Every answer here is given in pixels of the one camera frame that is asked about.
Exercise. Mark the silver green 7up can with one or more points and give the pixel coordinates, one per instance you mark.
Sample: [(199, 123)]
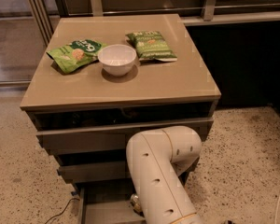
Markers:
[(134, 200)]

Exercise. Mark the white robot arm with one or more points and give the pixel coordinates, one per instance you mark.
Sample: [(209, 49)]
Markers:
[(156, 159)]

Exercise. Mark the grey drawer cabinet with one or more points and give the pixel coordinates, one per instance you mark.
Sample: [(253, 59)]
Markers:
[(91, 97)]

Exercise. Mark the middle grey drawer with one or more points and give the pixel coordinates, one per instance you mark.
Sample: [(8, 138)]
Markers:
[(92, 172)]

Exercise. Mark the top grey drawer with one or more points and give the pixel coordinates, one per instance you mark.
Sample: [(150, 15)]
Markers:
[(110, 137)]

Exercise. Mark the bottom open grey drawer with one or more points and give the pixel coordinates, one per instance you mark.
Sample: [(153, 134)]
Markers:
[(109, 202)]

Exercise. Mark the white bowl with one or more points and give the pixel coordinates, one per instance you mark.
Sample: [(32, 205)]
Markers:
[(117, 60)]

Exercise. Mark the right green snack bag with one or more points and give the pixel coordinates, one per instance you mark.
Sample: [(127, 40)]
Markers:
[(151, 45)]

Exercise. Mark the green snack bag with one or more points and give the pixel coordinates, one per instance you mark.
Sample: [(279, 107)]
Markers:
[(151, 45), (76, 54)]

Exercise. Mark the left green snack bag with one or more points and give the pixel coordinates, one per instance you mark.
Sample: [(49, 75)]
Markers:
[(76, 54)]

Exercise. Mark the metal railing frame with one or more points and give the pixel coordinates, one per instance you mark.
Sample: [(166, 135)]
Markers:
[(193, 12)]

